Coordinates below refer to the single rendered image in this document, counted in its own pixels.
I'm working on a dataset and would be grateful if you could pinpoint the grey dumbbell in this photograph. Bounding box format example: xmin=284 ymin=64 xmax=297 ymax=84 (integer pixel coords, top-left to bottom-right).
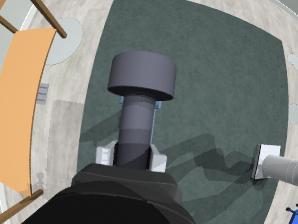
xmin=107 ymin=51 xmax=177 ymax=171

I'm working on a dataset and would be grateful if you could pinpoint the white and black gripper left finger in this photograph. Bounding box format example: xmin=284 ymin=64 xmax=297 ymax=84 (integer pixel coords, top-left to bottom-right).
xmin=95 ymin=140 xmax=118 ymax=166

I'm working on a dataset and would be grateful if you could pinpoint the blue metal base plate with bolts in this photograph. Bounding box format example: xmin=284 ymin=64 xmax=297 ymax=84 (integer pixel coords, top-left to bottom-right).
xmin=119 ymin=96 xmax=161 ymax=109

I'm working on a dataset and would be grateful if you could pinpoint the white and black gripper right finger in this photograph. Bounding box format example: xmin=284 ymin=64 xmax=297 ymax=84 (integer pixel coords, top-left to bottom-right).
xmin=146 ymin=144 xmax=167 ymax=172

